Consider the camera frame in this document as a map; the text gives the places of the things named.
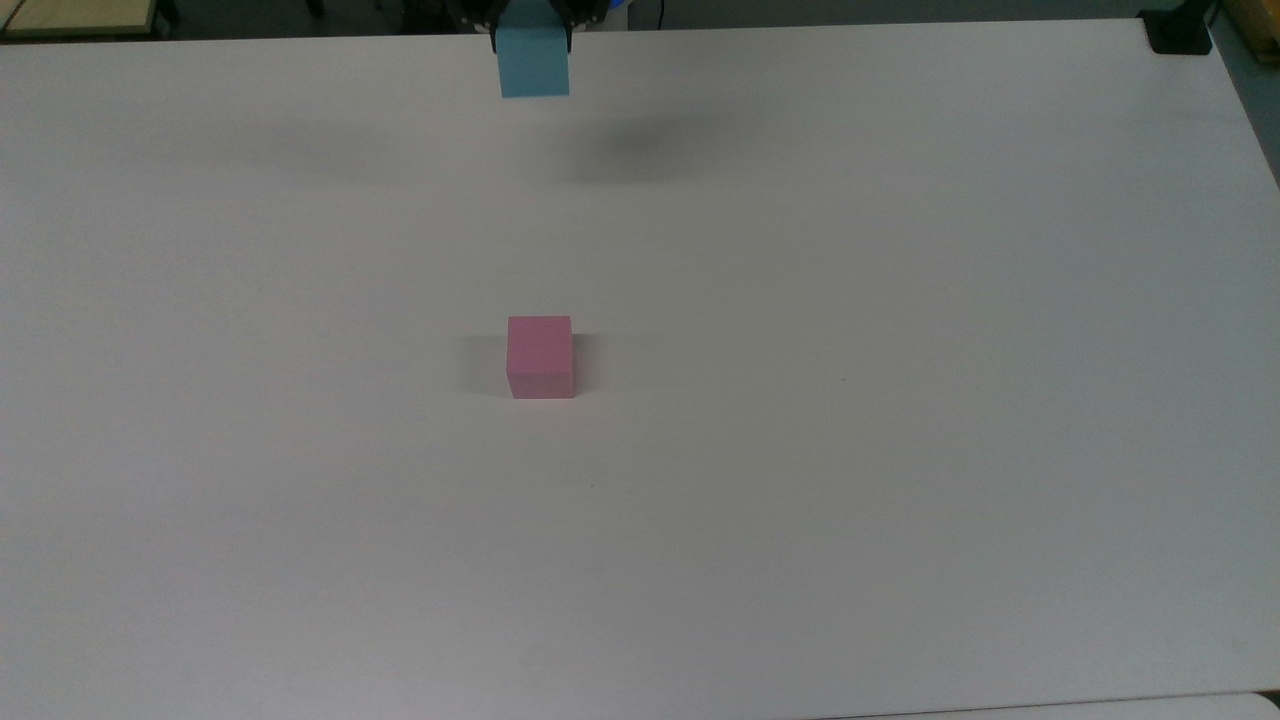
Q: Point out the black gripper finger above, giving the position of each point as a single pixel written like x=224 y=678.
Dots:
x=580 y=12
x=480 y=12

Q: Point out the blue cube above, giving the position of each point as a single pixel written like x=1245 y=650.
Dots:
x=533 y=65

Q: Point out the pink cube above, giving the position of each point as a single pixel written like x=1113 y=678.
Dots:
x=540 y=355

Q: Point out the wooden desk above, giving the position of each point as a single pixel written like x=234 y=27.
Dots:
x=70 y=15

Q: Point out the wooden board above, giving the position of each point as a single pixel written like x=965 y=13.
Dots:
x=1255 y=25

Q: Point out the black camera stand pole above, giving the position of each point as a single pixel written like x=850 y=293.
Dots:
x=1180 y=35

